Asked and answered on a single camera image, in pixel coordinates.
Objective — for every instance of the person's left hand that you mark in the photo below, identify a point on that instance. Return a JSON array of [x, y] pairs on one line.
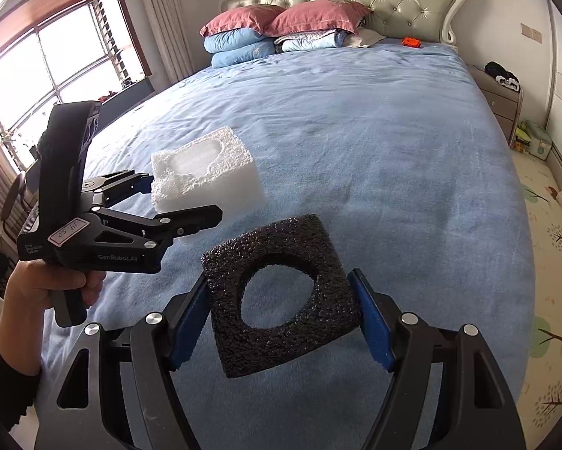
[[25, 304]]

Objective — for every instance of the light blue folded quilt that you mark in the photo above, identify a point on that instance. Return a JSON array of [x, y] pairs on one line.
[[238, 47]]

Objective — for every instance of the tree print play mat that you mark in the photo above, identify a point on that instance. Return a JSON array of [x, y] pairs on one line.
[[552, 267]]

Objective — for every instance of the yellow-green toy pile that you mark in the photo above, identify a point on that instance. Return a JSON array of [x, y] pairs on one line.
[[520, 138]]

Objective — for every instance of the pink pillow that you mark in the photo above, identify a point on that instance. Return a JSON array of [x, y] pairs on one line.
[[318, 16], [238, 18]]

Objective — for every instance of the wall switch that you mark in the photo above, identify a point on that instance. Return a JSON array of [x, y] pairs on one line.
[[530, 33]]

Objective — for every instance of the green storage box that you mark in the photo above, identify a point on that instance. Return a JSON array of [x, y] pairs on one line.
[[539, 143]]

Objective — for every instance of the black foam frame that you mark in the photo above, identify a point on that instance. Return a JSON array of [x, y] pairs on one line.
[[309, 253]]

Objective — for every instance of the grey nightstand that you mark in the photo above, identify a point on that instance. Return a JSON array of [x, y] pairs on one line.
[[501, 108]]

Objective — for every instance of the small orange object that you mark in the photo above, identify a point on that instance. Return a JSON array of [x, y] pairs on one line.
[[411, 42]]

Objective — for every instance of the pink pillow left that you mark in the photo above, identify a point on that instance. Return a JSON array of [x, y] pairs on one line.
[[238, 18]]

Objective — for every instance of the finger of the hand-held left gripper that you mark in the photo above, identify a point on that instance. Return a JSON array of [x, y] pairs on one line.
[[117, 183], [191, 220]]

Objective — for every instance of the bed with blue sheet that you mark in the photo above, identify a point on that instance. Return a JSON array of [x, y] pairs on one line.
[[356, 150]]

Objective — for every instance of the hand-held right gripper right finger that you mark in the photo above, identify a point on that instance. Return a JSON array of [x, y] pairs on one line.
[[374, 323]]

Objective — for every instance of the beige curtain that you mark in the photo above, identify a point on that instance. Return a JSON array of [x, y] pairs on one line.
[[166, 23]]

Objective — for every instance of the person's left forearm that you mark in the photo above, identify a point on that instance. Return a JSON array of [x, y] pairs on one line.
[[4, 389]]

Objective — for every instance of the white foam block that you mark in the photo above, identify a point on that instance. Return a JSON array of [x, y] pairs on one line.
[[234, 183]]

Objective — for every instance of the window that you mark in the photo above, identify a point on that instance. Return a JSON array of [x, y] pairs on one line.
[[51, 65]]

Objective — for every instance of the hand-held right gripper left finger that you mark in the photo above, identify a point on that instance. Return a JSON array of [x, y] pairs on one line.
[[189, 333]]

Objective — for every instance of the pink pillow right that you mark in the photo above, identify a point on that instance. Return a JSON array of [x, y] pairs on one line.
[[318, 16]]

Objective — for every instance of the patterned folded quilt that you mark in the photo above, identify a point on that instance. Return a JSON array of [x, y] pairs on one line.
[[309, 41]]

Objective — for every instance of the dark cloth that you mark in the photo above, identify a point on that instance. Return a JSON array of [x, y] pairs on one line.
[[498, 72]]

